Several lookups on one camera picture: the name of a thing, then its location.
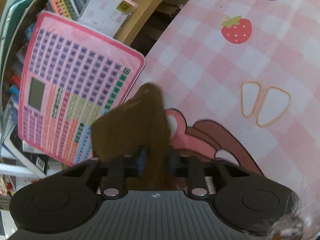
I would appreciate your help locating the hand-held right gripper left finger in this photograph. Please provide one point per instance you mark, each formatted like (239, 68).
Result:
(143, 161)

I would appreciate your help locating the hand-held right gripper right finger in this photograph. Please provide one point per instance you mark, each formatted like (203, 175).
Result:
(171, 165)

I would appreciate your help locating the pink learning tablet toy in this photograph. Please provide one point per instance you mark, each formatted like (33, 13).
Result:
(75, 80)

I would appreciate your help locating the pink checked cartoon desk mat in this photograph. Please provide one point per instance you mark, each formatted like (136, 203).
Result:
(212, 62)

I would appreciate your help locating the white fluffy cuff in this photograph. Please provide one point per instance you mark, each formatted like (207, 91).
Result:
(287, 225)

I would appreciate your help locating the clear plastic card case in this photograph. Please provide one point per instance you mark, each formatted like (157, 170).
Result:
(105, 12)

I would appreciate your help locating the teal folder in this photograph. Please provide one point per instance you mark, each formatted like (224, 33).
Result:
(15, 7)

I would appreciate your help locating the white frame wooden bookshelf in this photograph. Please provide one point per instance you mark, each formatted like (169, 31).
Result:
(140, 10)

